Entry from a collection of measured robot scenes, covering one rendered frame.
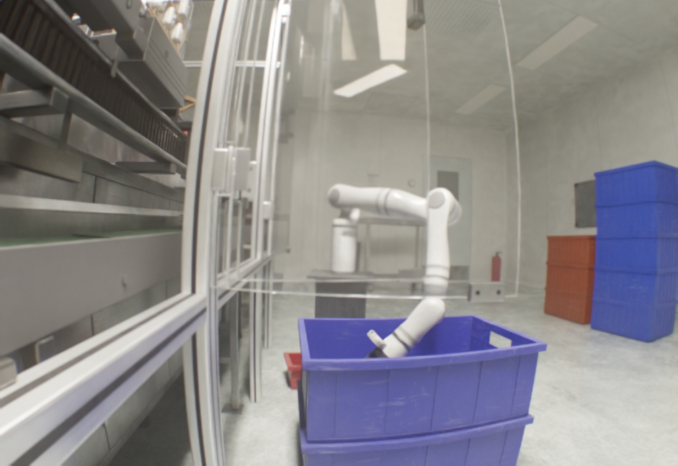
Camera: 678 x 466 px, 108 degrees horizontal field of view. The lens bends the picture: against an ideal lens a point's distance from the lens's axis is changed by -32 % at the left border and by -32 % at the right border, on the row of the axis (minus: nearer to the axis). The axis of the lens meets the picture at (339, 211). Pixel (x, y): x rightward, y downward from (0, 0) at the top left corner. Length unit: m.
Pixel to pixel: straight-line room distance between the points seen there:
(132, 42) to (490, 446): 1.20
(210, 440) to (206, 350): 0.16
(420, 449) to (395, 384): 0.20
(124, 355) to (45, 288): 0.08
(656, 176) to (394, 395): 2.36
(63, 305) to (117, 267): 0.11
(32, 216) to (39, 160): 0.07
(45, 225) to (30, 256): 0.27
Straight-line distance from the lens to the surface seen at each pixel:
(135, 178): 1.03
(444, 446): 0.95
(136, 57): 0.73
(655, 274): 2.74
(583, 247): 3.24
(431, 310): 0.94
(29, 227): 0.53
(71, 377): 0.24
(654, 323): 2.83
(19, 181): 0.64
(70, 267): 0.34
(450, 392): 0.88
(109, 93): 0.69
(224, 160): 0.52
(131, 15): 0.67
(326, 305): 1.28
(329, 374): 0.77
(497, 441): 1.03
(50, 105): 0.53
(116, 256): 0.42
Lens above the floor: 0.68
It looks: 4 degrees up
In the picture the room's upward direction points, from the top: 2 degrees clockwise
